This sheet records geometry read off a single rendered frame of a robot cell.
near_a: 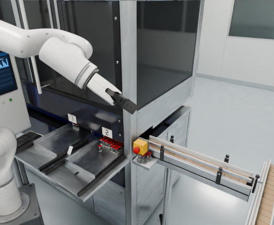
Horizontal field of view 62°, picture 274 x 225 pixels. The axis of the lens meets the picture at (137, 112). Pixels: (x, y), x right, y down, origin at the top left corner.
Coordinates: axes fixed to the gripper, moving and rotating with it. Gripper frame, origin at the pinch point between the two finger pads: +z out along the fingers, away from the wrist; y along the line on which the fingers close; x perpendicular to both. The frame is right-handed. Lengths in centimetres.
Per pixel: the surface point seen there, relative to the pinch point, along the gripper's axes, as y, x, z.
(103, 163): -70, -37, 12
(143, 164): -67, -22, 33
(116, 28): -45, 29, -25
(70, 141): -96, -43, -13
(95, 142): -91, -33, 2
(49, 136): -103, -50, -28
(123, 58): -48, 20, -14
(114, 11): -43, 35, -31
